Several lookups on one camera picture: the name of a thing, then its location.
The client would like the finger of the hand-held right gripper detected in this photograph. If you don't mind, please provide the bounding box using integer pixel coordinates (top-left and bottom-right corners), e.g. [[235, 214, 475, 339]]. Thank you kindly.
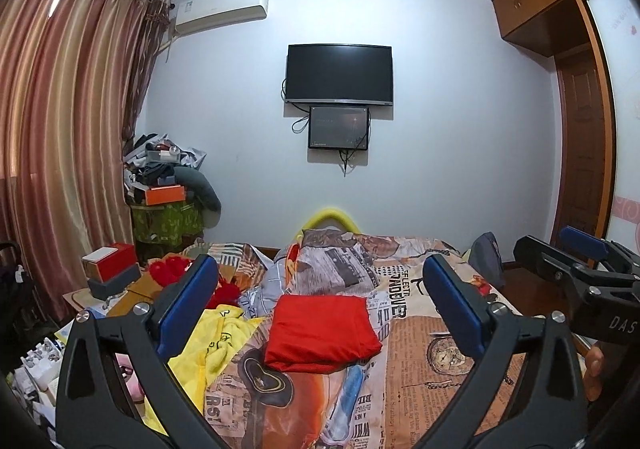
[[560, 226, 640, 275], [515, 235, 606, 295]]

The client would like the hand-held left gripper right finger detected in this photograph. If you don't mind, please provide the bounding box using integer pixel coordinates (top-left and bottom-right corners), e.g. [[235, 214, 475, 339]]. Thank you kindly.
[[412, 253, 588, 449]]

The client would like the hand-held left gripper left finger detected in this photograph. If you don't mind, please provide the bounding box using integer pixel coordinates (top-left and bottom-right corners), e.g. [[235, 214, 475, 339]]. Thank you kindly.
[[55, 254, 236, 449]]

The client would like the red garment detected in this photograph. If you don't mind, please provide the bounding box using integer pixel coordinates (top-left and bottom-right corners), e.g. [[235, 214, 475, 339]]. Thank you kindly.
[[150, 254, 241, 310], [263, 295, 383, 375]]

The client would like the pile of clothes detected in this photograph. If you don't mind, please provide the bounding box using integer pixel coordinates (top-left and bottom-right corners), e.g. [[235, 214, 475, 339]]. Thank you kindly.
[[122, 131, 208, 190]]

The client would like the person's right hand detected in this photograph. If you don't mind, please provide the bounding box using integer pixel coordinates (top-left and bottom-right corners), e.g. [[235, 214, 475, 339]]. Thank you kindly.
[[582, 344, 606, 402]]

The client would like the red crumpled garment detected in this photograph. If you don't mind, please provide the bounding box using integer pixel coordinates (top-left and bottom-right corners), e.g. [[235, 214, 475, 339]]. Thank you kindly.
[[150, 254, 241, 310]]

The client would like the brown cardboard piece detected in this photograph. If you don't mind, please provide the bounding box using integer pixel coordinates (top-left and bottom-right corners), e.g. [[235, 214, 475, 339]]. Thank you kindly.
[[107, 274, 168, 317]]

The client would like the dark blue backpack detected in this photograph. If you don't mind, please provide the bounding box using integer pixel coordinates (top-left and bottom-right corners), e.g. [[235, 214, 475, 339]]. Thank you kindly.
[[469, 231, 507, 290]]

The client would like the yellow printed cloth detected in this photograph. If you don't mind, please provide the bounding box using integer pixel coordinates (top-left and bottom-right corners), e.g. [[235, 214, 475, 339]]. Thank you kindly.
[[135, 306, 266, 435]]

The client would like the green patterned cloth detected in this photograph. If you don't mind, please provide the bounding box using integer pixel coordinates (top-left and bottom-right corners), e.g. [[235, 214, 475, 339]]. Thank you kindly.
[[131, 201, 205, 246]]

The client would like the grey box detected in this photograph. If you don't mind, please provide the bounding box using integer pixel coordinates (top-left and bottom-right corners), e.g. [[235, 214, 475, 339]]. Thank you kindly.
[[87, 264, 143, 301]]

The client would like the red and white box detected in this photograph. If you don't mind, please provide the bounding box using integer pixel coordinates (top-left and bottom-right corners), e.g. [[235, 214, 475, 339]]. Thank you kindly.
[[81, 242, 138, 282]]

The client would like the grey plaid cloth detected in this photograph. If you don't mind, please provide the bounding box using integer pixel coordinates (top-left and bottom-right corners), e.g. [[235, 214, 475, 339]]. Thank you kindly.
[[239, 246, 303, 320]]

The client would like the newspaper print blanket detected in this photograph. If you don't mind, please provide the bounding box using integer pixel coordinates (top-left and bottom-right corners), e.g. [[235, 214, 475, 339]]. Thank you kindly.
[[180, 229, 531, 449]]

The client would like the brown wooden door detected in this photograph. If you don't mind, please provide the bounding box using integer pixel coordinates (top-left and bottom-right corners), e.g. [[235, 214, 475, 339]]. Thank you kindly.
[[554, 49, 617, 255]]

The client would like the orange box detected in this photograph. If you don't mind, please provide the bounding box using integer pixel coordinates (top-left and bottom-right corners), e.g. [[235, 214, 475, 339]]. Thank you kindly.
[[144, 185, 187, 206]]

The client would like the dark grey pillow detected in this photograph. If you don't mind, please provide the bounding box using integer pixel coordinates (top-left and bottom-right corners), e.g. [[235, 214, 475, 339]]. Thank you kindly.
[[172, 168, 222, 212]]

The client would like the pink object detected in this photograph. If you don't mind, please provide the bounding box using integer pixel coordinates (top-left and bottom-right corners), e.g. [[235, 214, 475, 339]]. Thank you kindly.
[[115, 354, 146, 402]]

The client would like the wooden bedside table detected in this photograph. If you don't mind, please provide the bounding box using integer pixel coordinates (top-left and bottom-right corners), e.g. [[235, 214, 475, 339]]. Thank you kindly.
[[62, 289, 111, 317]]

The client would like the white sliding wardrobe door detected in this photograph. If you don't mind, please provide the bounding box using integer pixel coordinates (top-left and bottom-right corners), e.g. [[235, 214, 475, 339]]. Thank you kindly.
[[585, 0, 640, 250]]

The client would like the white plastic clutter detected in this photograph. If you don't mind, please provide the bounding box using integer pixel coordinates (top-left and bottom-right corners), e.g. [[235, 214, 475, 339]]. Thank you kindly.
[[10, 336, 66, 410]]

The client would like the striped brown curtain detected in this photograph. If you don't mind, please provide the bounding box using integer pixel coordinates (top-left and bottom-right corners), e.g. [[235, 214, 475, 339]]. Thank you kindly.
[[0, 0, 171, 325]]

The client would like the small black monitor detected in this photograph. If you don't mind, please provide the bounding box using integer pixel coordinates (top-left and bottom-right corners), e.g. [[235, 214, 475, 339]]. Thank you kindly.
[[307, 105, 371, 150]]

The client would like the white air conditioner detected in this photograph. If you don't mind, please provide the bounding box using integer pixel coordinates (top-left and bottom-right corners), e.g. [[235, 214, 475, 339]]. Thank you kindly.
[[169, 0, 271, 36]]

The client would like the yellow foam bed rail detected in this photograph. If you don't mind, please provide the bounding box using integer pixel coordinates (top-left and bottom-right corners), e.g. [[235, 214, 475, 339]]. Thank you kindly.
[[301, 207, 362, 236]]

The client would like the black wall television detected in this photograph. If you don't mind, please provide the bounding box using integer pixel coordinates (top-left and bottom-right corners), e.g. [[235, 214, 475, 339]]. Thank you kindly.
[[284, 44, 393, 106]]

